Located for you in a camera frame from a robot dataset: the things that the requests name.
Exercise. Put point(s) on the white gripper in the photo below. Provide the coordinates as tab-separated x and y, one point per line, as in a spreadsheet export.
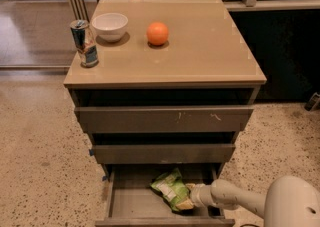
199	195

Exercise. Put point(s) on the green rice chip bag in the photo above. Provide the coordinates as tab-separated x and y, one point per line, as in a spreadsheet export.
172	188

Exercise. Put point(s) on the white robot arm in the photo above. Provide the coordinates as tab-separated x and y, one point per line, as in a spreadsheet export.
289	202

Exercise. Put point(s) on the middle grey drawer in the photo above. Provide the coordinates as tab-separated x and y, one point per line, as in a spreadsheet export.
162	154

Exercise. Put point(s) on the bottom grey open drawer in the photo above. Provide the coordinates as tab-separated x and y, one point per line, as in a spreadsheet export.
131	202

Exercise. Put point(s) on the top grey drawer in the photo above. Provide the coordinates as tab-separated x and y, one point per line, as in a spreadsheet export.
163	119

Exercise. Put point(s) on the grey drawer cabinet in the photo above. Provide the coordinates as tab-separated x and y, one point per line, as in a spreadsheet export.
204	62

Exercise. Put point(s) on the dark object on floor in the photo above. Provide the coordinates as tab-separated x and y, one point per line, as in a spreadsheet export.
312	102

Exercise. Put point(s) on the orange fruit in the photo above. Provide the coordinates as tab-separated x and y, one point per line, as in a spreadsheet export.
157	33

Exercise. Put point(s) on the white ceramic bowl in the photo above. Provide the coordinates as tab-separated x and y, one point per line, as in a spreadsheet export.
110	26

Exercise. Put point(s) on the blue silver drink can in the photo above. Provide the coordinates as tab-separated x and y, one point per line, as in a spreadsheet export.
85	43

